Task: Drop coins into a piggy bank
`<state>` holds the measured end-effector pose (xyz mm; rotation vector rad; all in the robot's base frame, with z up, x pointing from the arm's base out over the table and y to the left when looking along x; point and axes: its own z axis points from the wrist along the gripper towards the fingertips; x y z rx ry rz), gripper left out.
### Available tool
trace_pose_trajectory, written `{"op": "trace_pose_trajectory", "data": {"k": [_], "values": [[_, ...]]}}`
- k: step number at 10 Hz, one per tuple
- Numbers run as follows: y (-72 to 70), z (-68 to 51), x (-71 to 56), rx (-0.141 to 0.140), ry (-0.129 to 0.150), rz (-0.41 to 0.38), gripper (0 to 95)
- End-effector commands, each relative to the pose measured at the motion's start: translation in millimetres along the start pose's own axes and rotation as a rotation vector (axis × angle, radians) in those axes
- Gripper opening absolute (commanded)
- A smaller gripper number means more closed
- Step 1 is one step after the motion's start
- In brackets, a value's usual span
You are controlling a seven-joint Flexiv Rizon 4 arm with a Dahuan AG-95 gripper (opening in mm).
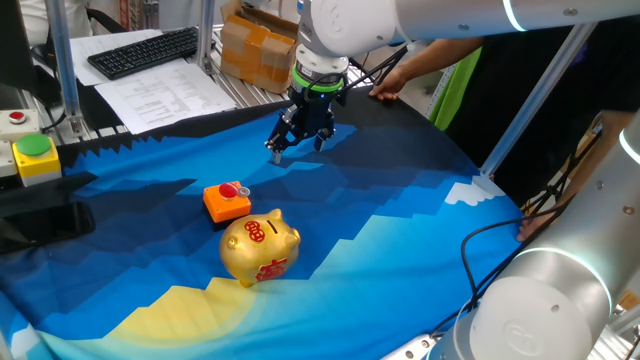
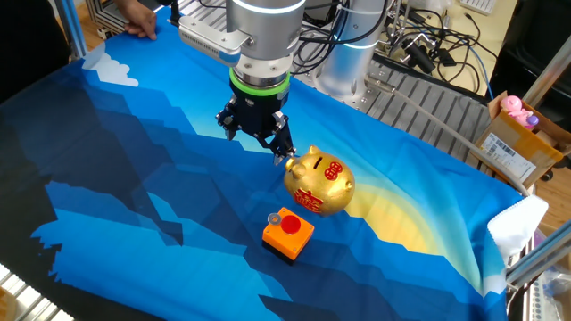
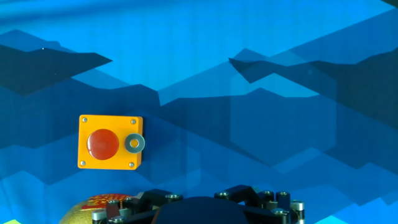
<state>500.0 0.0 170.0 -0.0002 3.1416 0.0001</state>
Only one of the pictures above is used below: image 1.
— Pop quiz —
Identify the orange box with red button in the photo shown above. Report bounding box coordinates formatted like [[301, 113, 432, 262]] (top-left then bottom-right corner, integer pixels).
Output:
[[202, 180, 253, 232]]

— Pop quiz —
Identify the black arm base cable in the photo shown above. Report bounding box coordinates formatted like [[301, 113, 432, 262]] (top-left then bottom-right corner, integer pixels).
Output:
[[429, 197, 571, 341]]

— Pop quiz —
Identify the black keyboard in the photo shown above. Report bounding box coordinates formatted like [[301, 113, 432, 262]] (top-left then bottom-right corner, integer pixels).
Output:
[[86, 26, 200, 81]]

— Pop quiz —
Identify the person right forearm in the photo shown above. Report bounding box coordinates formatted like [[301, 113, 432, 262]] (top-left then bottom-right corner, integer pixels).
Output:
[[399, 37, 484, 81]]

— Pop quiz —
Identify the white shirt person torso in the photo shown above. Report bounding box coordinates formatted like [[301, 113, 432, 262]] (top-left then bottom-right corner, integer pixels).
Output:
[[19, 0, 94, 46]]

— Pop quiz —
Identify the gold piggy bank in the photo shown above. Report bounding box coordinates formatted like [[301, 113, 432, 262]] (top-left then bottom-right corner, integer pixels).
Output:
[[218, 208, 302, 289]]

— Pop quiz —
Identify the taped cardboard box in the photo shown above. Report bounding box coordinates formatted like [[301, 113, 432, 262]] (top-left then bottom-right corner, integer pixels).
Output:
[[219, 0, 301, 95]]

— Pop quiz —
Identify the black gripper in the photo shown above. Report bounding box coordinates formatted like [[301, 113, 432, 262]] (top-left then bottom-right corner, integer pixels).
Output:
[[264, 87, 347, 165]]

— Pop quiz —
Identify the grey box with red button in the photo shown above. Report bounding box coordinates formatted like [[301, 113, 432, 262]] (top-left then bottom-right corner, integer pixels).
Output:
[[0, 108, 42, 143]]

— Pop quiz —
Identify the plain grey switch box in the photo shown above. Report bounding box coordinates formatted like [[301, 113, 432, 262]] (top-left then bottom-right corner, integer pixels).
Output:
[[0, 140, 19, 179]]

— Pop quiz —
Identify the blue mountain print cloth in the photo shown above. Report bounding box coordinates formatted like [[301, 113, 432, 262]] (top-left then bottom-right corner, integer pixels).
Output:
[[0, 87, 526, 360]]

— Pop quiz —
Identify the black monitor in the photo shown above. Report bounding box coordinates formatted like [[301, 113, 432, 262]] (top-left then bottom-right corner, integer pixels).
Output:
[[0, 0, 39, 94]]

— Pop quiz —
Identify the printed paper sheet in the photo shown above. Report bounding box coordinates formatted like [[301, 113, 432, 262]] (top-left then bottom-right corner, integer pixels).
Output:
[[94, 59, 237, 135]]

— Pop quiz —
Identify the person left forearm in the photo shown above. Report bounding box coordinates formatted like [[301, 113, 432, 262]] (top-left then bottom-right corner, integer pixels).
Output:
[[537, 109, 621, 221]]

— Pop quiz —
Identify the person left hand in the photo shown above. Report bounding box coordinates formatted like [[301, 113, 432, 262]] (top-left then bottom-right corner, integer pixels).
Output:
[[516, 209, 547, 243]]

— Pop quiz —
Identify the person right hand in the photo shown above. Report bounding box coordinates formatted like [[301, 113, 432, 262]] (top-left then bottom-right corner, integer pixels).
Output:
[[368, 67, 409, 101]]

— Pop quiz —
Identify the green fabric piece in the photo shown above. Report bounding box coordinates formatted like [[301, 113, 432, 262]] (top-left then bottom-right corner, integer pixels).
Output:
[[428, 47, 484, 132]]

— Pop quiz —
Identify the aluminium frame post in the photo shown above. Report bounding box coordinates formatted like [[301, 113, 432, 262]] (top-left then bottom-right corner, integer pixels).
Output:
[[44, 0, 86, 136], [478, 22, 599, 180], [196, 0, 217, 75]]

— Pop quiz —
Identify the black shirt person torso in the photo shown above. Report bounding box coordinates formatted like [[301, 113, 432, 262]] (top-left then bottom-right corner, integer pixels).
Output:
[[444, 14, 640, 206]]

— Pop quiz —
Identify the yellow box with green button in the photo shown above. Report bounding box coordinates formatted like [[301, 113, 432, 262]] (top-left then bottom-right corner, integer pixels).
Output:
[[11, 133, 63, 188]]

